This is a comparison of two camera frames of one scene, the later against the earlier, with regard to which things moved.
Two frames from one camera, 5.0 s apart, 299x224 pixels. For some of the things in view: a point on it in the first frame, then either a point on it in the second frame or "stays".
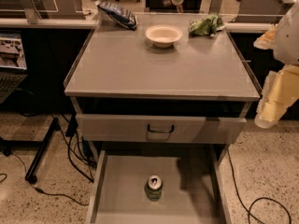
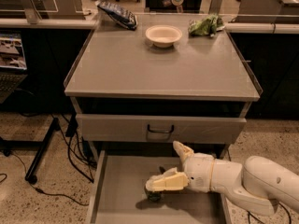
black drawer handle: x=161 y=132 stays
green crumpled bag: x=207 y=26 stays
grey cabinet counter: x=114 y=61 stays
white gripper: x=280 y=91 -> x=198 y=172
